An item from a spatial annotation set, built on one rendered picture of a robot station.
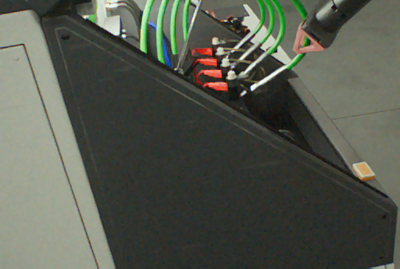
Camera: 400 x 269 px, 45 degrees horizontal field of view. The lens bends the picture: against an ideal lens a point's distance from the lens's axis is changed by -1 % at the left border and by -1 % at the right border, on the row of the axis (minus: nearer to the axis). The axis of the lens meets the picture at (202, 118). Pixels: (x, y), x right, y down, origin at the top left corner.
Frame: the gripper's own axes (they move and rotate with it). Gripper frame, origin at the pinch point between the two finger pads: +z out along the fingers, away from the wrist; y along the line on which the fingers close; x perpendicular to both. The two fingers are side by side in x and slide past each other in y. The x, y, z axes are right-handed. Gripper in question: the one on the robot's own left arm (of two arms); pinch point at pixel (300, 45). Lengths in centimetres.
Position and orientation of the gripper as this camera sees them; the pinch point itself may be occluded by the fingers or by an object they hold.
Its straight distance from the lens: 105.6
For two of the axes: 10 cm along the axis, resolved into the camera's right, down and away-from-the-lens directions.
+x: 7.7, 6.3, 0.7
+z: -4.1, 4.2, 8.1
